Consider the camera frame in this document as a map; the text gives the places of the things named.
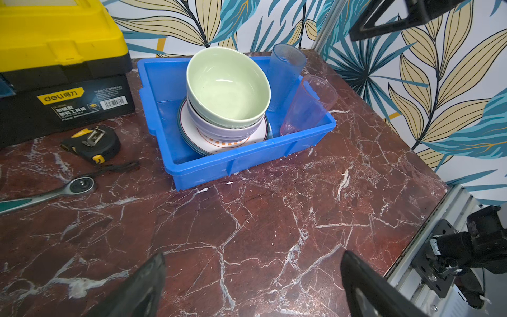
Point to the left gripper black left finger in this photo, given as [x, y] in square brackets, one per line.
[139, 294]

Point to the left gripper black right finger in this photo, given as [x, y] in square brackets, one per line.
[369, 294]

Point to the pink translucent plastic cup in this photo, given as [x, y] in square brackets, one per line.
[314, 98]

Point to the grey translucent plastic cup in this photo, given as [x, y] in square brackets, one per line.
[285, 66]

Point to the white plate green rim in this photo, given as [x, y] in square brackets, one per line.
[192, 136]

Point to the orange patterned small plate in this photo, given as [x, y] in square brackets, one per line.
[223, 145]

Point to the stack of lilac bowls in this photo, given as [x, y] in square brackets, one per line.
[228, 135]

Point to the pale green bowl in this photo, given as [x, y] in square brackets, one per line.
[227, 88]

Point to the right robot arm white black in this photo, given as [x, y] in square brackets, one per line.
[462, 140]

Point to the blue plastic bin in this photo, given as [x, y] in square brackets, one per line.
[162, 94]

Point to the yellow black tape measure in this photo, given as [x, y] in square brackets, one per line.
[95, 146]

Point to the yellow black toolbox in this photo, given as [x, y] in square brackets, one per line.
[64, 65]

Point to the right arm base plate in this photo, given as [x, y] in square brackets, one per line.
[442, 257]

